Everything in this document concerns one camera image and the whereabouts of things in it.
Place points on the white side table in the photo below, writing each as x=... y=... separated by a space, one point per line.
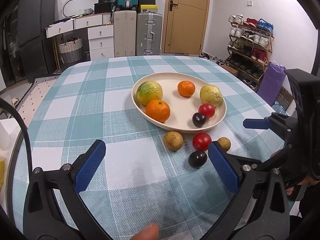
x=6 y=132

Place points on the teal checked tablecloth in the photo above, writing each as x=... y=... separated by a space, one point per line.
x=87 y=92

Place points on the plain black shoe box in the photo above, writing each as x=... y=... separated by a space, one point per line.
x=147 y=1

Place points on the red tomato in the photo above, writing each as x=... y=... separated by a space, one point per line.
x=206 y=110
x=202 y=141

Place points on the wooden door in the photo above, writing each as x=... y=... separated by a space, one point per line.
x=187 y=25

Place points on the white drawer cabinet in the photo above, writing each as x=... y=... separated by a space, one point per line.
x=101 y=42

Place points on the white desk with drawers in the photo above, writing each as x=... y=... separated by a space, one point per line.
x=67 y=26

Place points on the scattered sneakers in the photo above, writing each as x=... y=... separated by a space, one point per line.
x=212 y=58

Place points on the yellow bag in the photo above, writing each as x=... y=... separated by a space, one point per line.
x=1 y=172

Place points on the arched mirror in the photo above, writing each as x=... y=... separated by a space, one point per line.
x=64 y=6

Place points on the brown longan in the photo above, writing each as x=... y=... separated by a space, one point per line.
x=223 y=143
x=173 y=141

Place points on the wooden shoe rack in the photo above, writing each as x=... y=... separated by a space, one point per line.
x=270 y=43

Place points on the purple bag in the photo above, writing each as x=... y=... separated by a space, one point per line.
x=271 y=82

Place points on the orange tangerine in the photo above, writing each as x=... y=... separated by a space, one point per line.
x=157 y=110
x=186 y=88

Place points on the person's right hand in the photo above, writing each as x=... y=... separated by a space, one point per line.
x=309 y=181

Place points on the black and white patterned rug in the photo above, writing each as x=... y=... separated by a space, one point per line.
x=37 y=92

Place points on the woven laundry basket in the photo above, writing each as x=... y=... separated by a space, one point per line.
x=70 y=51

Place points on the brown cardboard box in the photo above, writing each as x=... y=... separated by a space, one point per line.
x=228 y=70

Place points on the white slatted basket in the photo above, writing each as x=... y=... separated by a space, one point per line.
x=88 y=11

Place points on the silver suitcase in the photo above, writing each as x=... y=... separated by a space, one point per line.
x=148 y=33

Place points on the person's left hand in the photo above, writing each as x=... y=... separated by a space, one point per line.
x=147 y=233

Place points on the dark glass cabinet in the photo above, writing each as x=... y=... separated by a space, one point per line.
x=7 y=42

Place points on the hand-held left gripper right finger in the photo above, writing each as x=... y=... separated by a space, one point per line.
x=222 y=166

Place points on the black storage box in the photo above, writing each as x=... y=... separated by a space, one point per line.
x=102 y=8

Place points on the dark doormat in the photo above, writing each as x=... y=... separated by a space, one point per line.
x=285 y=96

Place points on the beige slipper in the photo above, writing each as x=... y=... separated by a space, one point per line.
x=15 y=101

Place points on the rows of racked shoes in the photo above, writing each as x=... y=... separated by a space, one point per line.
x=250 y=40

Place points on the beige suitcase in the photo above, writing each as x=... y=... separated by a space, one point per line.
x=125 y=33

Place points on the cream round plate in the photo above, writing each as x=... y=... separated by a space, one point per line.
x=180 y=105

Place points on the yellow and black shoe box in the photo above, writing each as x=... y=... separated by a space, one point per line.
x=148 y=8

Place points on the black refrigerator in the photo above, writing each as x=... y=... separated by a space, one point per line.
x=32 y=17

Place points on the yellow-green guava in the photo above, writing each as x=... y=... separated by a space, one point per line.
x=149 y=93

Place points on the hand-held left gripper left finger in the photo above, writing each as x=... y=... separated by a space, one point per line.
x=91 y=165

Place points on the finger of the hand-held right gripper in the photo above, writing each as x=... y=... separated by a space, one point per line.
x=256 y=123
x=272 y=158

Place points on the dark purple plum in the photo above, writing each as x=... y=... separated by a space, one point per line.
x=199 y=119
x=197 y=159

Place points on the yellow guava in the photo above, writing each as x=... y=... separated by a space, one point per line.
x=211 y=95

